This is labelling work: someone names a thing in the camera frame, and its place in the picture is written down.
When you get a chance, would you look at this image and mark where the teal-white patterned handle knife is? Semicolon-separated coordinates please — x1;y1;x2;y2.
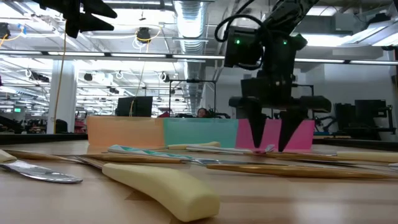
186;144;276;155
108;144;268;166

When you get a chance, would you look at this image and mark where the black metal frame stand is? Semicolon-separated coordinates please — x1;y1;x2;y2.
294;83;315;98
169;79;218;118

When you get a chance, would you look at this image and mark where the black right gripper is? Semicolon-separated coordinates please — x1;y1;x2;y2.
228;77;332;152

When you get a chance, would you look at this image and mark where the silver ventilation duct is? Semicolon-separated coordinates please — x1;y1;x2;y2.
172;0;208;113

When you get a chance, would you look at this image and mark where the black ceiling-mounted device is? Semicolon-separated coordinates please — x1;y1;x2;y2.
136;27;152;44

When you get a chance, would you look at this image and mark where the black equipment rack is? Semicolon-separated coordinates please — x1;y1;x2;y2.
334;98;396;135

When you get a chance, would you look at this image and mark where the teal translucent plastic bin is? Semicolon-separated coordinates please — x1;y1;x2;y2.
163;117;239;149

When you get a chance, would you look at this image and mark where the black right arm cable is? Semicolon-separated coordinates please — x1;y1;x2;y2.
214;0;271;71

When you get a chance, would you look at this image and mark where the orange translucent plastic bin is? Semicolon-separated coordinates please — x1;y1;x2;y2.
86;116;165;147

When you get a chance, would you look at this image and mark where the pink translucent plastic bin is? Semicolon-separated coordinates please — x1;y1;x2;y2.
235;118;315;151

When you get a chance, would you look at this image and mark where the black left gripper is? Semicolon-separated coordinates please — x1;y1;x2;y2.
32;0;118;39

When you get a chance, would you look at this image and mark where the white building column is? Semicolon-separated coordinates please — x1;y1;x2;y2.
46;60;78;134

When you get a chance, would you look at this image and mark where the yellow hanging cable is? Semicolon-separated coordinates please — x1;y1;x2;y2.
52;21;68;134

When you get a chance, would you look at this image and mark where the long ceiling light strip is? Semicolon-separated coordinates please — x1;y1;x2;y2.
0;51;398;66

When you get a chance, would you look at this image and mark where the black computer monitor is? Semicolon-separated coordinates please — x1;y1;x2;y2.
116;96;154;118

